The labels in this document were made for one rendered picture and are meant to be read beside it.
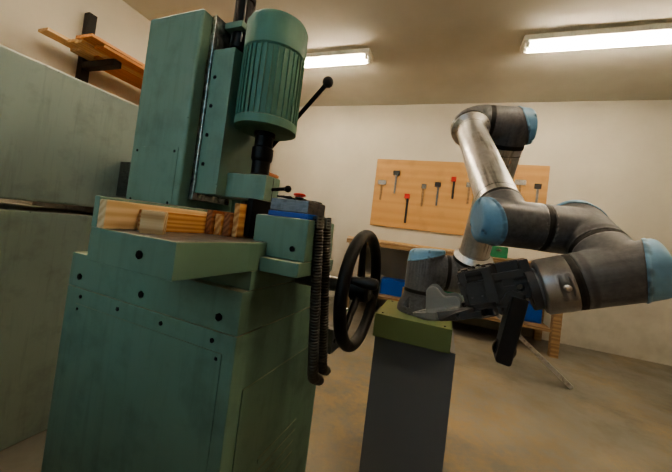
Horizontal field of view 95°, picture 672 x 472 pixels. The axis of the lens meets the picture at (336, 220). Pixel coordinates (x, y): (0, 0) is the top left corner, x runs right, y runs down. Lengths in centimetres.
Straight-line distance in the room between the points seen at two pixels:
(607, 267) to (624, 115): 413
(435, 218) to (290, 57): 336
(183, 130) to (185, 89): 12
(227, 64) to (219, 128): 18
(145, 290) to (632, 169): 446
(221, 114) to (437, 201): 340
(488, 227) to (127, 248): 62
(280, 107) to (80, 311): 74
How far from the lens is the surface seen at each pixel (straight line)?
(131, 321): 90
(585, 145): 448
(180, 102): 103
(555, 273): 59
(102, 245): 66
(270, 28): 97
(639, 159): 461
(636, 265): 61
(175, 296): 78
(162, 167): 102
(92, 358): 104
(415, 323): 125
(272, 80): 91
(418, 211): 409
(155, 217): 61
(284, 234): 66
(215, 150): 95
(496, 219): 63
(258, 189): 87
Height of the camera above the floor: 95
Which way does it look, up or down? 1 degrees up
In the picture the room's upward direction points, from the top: 7 degrees clockwise
